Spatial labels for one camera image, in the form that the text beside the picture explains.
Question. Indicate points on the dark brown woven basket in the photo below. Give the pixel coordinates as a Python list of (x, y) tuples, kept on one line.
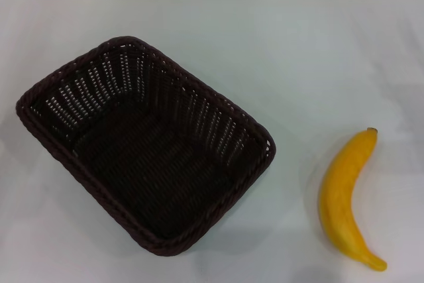
[(149, 170)]

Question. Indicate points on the yellow banana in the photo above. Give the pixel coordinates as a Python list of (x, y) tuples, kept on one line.
[(341, 197)]

